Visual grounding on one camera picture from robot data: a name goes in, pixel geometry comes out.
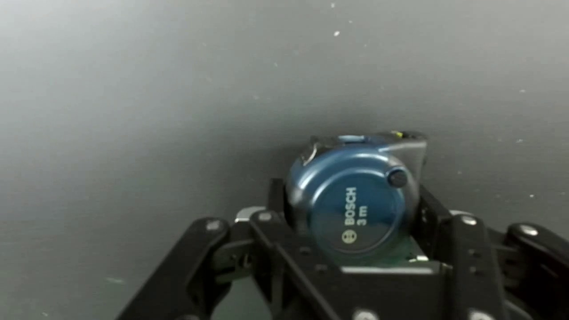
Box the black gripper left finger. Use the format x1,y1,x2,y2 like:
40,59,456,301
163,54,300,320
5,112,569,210
115,176,344,320

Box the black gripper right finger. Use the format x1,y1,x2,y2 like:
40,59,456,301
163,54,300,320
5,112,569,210
406,183,569,320

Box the blue Bosch tape measure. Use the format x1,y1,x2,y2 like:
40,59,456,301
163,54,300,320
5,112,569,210
284,128,429,258

